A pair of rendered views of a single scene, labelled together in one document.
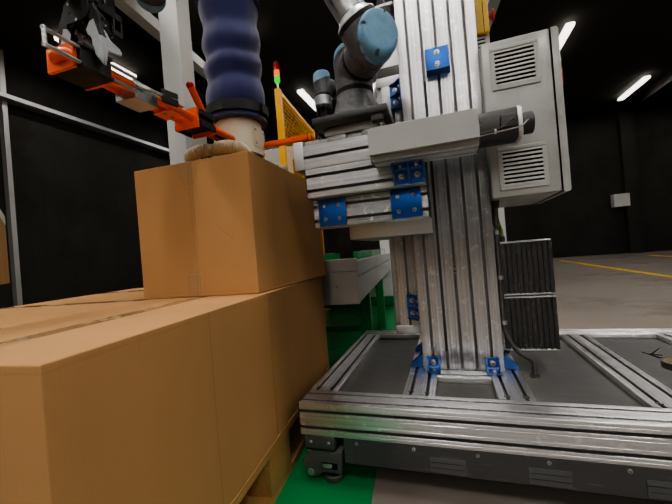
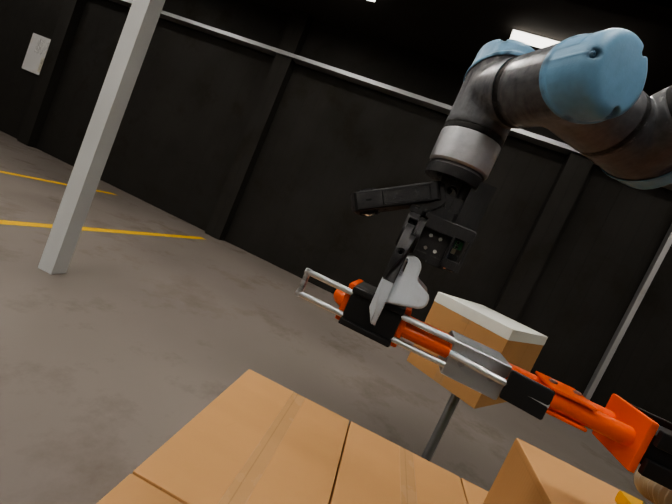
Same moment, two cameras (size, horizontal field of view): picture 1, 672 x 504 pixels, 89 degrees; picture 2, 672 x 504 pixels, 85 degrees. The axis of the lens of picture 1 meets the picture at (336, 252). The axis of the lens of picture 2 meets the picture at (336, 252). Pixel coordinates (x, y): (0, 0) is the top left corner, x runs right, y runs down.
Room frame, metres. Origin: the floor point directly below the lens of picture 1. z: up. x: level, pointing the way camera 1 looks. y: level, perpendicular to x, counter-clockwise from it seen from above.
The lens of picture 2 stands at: (0.60, 0.03, 1.17)
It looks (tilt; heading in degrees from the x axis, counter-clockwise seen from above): 5 degrees down; 85
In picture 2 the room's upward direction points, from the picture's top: 23 degrees clockwise
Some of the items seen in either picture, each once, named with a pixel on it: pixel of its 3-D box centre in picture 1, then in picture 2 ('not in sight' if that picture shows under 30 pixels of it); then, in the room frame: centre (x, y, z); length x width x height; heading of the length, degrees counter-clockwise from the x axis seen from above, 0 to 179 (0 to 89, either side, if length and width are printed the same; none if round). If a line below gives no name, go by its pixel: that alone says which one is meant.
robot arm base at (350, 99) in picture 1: (356, 108); not in sight; (1.07, -0.10, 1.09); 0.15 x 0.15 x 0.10
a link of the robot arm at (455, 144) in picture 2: not in sight; (462, 158); (0.73, 0.49, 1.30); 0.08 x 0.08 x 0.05
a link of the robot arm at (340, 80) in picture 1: (353, 69); not in sight; (1.06, -0.10, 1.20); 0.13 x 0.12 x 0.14; 18
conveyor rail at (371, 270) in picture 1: (377, 267); not in sight; (2.72, -0.32, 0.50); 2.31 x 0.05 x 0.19; 167
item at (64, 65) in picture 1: (80, 67); (375, 310); (0.72, 0.51, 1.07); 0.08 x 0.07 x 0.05; 164
